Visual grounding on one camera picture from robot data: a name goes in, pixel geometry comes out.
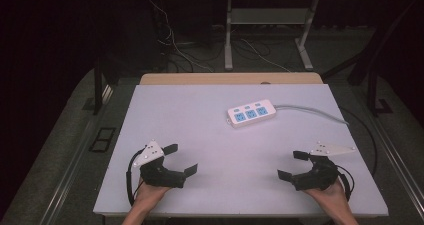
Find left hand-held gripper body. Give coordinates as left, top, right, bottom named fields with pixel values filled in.
left=132, top=139, right=187, bottom=189

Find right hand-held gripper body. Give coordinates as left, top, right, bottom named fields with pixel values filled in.
left=291, top=141, right=357, bottom=192

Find person's right hand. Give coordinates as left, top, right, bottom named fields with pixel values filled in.
left=303, top=179, right=350, bottom=213

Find person's left hand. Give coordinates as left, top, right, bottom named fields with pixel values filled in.
left=132, top=178, right=170, bottom=209

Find white power strip blue sockets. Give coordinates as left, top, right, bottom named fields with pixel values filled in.
left=227, top=98, right=278, bottom=130

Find black metal stand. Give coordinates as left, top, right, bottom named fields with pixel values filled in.
left=365, top=66, right=394, bottom=117

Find grey metal stand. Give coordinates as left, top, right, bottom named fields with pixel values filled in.
left=223, top=0, right=322, bottom=72

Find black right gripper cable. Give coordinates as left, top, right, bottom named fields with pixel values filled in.
left=335, top=164, right=356, bottom=202

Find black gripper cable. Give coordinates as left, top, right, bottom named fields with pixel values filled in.
left=335, top=164, right=356, bottom=202
left=125, top=149, right=145, bottom=207

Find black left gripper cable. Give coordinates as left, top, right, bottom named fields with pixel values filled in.
left=125, top=149, right=145, bottom=207

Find grey power strip cable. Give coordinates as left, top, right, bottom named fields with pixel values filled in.
left=274, top=104, right=350, bottom=126

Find black rectangular floor frame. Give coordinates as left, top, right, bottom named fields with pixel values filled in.
left=88, top=127, right=117, bottom=154

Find thin black floor cable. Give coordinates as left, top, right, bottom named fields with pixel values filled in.
left=339, top=106, right=380, bottom=178

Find white floor cable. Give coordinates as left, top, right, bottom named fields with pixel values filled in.
left=147, top=0, right=214, bottom=73

